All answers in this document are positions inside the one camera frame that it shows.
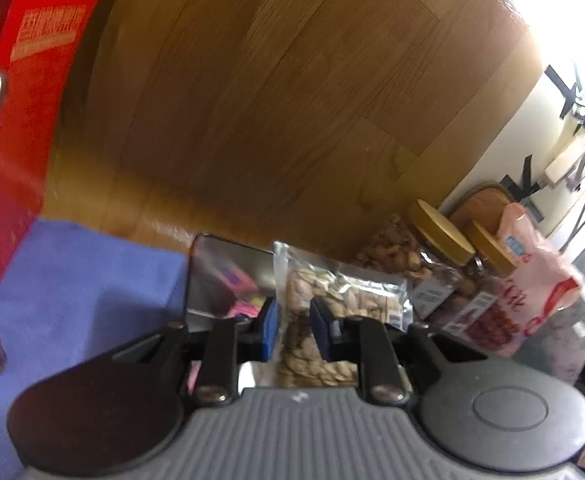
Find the nut jar with gold lid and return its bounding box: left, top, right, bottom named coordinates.
left=355, top=199, right=476, bottom=319

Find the shiny metal tin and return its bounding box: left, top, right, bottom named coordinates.
left=186, top=232, right=276, bottom=333

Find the round wooden lid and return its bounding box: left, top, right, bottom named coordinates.
left=448, top=182, right=518, bottom=235

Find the black tape cross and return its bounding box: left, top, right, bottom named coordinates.
left=545, top=62, right=585, bottom=121
left=501, top=155, right=546, bottom=223

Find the clear bag of pistachios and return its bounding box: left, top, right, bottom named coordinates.
left=272, top=241, right=414, bottom=389

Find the white power strip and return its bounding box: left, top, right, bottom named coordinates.
left=543, top=119, right=585, bottom=188

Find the red cardboard box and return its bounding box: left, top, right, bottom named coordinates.
left=0, top=0, right=107, bottom=288

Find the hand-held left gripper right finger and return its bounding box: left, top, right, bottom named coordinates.
left=309, top=298, right=489, bottom=407

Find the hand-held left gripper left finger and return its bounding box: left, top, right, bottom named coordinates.
left=110, top=297, right=281, bottom=407

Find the dried fruit jar, gold lid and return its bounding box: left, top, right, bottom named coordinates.
left=428, top=220, right=519, bottom=348

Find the pink and white snack bag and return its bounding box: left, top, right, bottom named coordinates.
left=496, top=202, right=584, bottom=358

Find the blue cloth mat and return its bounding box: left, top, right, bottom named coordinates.
left=0, top=216, right=199, bottom=480

